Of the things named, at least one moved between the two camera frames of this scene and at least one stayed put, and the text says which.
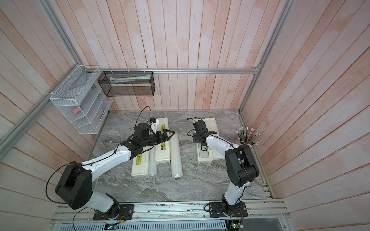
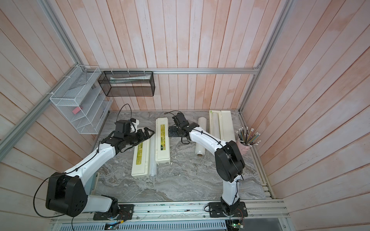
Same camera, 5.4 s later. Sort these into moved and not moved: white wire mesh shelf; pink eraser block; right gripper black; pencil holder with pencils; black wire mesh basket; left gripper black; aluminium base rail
Moved: left gripper black; right gripper black
Not moved: pencil holder with pencils; white wire mesh shelf; aluminium base rail; black wire mesh basket; pink eraser block
